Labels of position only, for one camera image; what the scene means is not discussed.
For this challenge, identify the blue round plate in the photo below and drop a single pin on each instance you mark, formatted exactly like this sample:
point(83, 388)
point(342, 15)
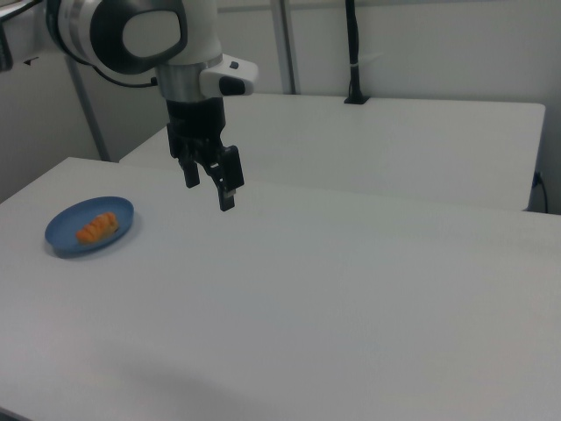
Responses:
point(70, 228)

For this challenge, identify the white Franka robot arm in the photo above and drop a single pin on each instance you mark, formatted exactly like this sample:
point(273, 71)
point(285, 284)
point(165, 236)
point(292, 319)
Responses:
point(193, 30)

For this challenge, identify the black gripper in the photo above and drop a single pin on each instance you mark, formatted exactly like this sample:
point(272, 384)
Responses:
point(195, 120)

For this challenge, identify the black pole clamp base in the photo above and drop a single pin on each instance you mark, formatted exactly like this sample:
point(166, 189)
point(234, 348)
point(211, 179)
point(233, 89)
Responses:
point(357, 100)

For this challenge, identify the black camera pole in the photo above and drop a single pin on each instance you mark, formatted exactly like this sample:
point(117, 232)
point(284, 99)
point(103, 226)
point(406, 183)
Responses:
point(354, 44)

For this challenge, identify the grey metal frame post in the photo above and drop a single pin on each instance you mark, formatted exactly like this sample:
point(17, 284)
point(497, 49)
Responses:
point(90, 114)
point(287, 44)

